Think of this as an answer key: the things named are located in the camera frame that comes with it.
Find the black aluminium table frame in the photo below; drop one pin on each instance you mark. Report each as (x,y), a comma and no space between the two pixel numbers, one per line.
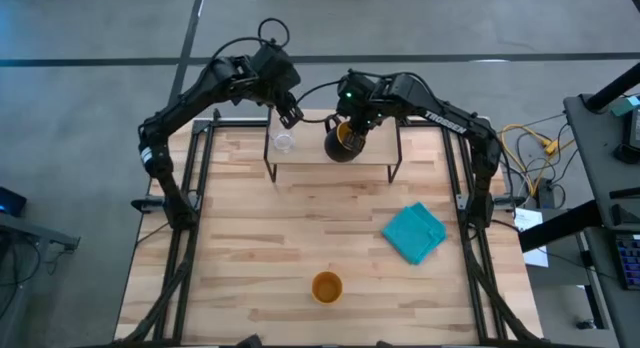
(202,188)

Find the tall orange plastic cup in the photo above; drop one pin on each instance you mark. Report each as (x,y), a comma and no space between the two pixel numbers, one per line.
(327,288)

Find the black keyboard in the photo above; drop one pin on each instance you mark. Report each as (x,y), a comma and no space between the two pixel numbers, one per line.
(630,263)

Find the white paper sheet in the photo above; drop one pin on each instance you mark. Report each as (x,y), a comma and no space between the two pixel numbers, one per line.
(529,223)

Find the grey desk with equipment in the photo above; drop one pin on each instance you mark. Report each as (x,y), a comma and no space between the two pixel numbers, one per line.
(605,163)

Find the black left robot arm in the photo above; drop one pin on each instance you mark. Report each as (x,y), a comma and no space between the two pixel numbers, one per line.
(165,123)

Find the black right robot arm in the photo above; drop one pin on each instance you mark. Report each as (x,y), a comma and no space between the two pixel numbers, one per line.
(450,119)

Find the round black mug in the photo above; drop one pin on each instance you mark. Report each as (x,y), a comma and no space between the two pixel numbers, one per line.
(334,148)

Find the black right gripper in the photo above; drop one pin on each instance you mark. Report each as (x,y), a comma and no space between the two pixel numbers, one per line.
(360,98)

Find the folded teal cloth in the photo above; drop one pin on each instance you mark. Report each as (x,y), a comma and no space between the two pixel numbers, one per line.
(414,233)

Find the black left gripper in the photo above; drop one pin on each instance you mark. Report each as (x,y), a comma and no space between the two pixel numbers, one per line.
(275,73)

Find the grey side desk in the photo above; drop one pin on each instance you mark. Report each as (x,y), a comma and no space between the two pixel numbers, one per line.
(30,238)

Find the wooden shelf with black frame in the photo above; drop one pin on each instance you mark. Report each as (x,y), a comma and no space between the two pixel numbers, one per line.
(320,148)

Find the small clear plastic cup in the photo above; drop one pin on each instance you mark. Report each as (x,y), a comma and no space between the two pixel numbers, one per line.
(283,141)

